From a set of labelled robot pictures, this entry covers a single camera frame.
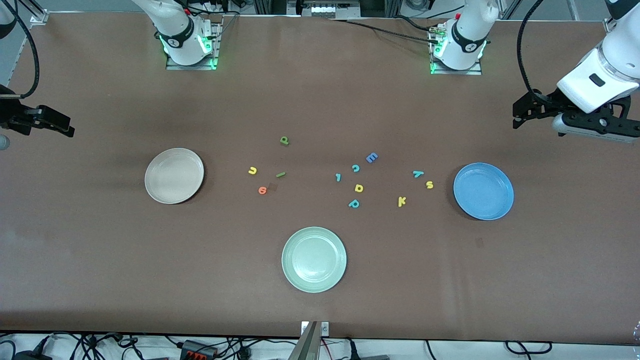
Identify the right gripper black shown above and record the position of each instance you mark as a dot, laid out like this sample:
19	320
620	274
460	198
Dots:
11	119

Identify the grey metal camera pole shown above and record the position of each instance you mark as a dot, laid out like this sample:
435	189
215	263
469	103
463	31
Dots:
307	345

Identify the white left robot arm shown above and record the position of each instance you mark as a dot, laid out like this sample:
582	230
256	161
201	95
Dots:
465	35

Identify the green foam letter P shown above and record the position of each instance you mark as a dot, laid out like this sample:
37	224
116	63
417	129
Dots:
284	141

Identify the blue foam letter E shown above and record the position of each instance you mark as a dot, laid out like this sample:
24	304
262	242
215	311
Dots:
371	158

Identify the pale green round plate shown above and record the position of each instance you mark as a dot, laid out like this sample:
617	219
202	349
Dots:
314	259

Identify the dark aluminium frame post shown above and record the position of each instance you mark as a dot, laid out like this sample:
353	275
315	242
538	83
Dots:
265	6
393	6

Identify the blue round plate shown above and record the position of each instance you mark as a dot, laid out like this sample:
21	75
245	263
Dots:
483	191

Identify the black power plug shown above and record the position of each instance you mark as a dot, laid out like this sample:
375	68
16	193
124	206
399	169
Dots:
352	350

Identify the aluminium corner post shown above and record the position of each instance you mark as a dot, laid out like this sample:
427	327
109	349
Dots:
607	25
40	17

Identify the silver power strip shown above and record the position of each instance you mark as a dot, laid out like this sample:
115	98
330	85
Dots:
330	11

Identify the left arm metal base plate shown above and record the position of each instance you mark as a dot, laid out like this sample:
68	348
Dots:
475	71

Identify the yellow foam letter K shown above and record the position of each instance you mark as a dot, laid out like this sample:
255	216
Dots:
401	201

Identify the beige brown round plate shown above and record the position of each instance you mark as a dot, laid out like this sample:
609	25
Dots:
174	175

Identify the white pole bracket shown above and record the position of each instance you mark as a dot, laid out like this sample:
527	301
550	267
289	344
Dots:
325	328

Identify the teal foam letter Y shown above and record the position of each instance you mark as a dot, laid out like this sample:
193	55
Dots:
418	174

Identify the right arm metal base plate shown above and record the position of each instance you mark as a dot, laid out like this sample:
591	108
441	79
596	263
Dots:
200	67

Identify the orange black connector block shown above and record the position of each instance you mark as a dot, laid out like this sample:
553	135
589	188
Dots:
195	347

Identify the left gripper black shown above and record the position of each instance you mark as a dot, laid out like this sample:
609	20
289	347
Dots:
546	104

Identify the teal foam letter P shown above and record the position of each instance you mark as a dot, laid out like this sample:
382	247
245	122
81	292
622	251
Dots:
354	203

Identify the black power adapter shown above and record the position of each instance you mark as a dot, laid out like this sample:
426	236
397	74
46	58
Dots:
30	356

